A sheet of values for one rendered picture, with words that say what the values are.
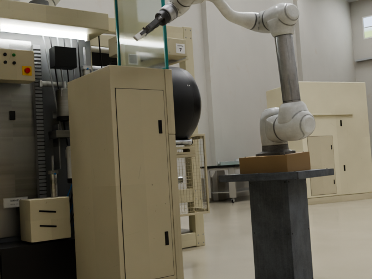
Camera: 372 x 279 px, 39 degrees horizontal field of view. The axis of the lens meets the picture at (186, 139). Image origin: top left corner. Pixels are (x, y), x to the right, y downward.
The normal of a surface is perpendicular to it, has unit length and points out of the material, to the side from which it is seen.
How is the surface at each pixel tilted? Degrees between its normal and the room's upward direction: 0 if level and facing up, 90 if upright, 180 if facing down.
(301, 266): 90
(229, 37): 90
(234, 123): 90
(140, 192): 90
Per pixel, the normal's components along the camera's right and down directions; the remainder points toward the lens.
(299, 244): 0.80, -0.08
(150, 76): 0.59, -0.08
